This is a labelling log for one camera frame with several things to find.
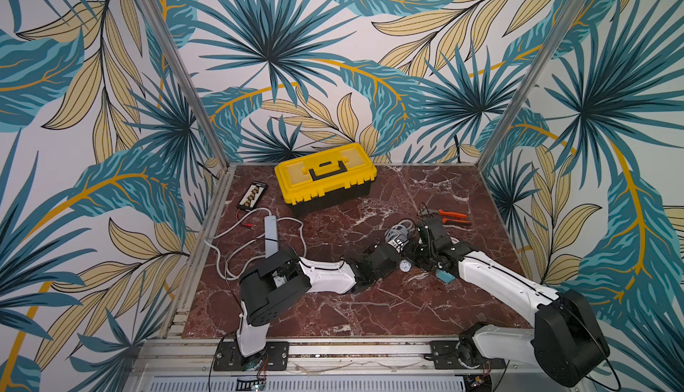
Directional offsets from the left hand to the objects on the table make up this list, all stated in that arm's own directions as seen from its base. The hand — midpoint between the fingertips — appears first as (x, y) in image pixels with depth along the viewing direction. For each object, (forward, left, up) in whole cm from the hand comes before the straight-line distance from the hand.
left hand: (385, 251), depth 88 cm
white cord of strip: (+8, +65, -8) cm, 66 cm away
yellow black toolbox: (+21, +20, +12) cm, 32 cm away
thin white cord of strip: (+10, -5, 0) cm, 11 cm away
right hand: (-1, -5, +2) cm, 5 cm away
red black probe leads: (+12, +50, -5) cm, 51 cm away
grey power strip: (+7, +40, -4) cm, 41 cm away
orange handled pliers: (+15, -27, -4) cm, 31 cm away
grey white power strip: (+5, -4, +2) cm, 7 cm away
